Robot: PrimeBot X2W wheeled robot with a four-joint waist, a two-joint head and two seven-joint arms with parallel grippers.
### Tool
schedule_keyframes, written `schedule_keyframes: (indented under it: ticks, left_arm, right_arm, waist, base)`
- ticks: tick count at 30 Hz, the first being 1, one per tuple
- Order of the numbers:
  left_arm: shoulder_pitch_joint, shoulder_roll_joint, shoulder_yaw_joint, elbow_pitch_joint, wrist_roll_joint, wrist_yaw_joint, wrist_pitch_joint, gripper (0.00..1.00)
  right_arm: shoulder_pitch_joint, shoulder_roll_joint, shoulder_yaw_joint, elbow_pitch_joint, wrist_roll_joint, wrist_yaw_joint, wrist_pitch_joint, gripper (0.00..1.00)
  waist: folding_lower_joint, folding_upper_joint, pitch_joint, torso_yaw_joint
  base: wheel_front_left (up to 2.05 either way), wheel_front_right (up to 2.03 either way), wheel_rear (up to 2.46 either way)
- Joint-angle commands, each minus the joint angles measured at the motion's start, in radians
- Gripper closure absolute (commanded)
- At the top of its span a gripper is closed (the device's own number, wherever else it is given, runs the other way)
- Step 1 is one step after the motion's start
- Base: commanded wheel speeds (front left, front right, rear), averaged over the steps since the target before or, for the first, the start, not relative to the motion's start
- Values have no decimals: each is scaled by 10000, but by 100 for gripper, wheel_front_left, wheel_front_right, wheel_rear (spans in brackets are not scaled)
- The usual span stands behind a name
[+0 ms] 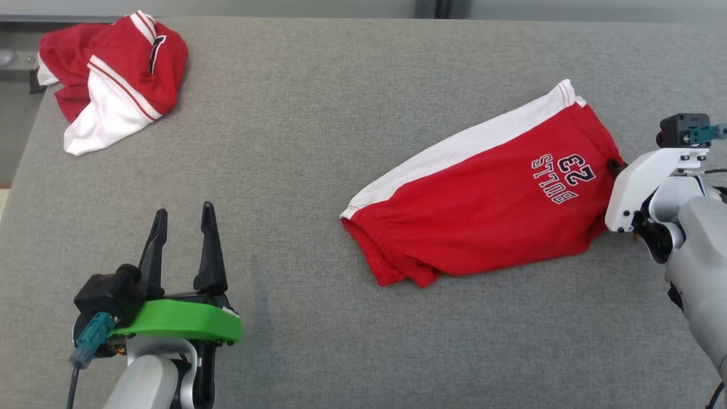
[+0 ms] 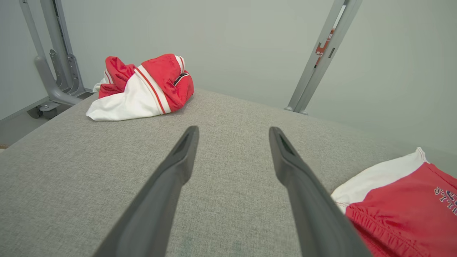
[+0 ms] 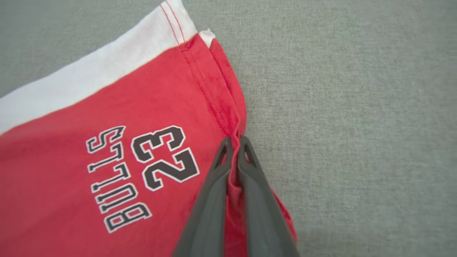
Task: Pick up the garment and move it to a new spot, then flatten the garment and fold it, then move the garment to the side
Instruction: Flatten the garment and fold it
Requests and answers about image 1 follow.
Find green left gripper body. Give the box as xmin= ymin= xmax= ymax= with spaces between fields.
xmin=111 ymin=290 xmax=243 ymax=347

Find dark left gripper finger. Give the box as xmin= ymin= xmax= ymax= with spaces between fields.
xmin=138 ymin=208 xmax=169 ymax=299
xmin=193 ymin=201 xmax=229 ymax=295

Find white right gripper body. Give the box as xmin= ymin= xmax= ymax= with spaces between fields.
xmin=604 ymin=148 xmax=712 ymax=235

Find red white basketball shorts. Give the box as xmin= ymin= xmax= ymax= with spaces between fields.
xmin=340 ymin=80 xmax=625 ymax=289

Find red white jersey shirt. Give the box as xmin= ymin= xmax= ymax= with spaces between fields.
xmin=37 ymin=10 xmax=189 ymax=157

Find black left cable teal plug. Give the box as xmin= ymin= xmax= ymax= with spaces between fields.
xmin=67 ymin=312 xmax=117 ymax=409

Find grey metal double post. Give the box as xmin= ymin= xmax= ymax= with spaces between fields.
xmin=415 ymin=0 xmax=472 ymax=20

